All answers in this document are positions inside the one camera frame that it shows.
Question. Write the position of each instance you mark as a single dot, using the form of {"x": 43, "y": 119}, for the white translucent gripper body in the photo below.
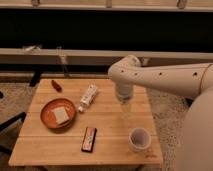
{"x": 124, "y": 92}

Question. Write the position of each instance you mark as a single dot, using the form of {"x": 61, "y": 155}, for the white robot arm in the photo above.
{"x": 193, "y": 81}

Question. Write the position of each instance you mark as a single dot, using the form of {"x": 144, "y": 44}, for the white paper cup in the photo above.
{"x": 139, "y": 139}

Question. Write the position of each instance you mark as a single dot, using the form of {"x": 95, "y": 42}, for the dark candy bar pack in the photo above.
{"x": 89, "y": 139}

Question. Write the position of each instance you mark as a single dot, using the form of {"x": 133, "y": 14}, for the wooden table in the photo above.
{"x": 40, "y": 146}

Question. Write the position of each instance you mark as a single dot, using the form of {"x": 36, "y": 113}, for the white square sponge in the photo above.
{"x": 61, "y": 115}

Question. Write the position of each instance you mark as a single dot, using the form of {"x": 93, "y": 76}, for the orange round bowl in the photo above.
{"x": 47, "y": 116}

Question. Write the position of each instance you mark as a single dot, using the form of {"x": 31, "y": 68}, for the red chili pepper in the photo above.
{"x": 56, "y": 86}

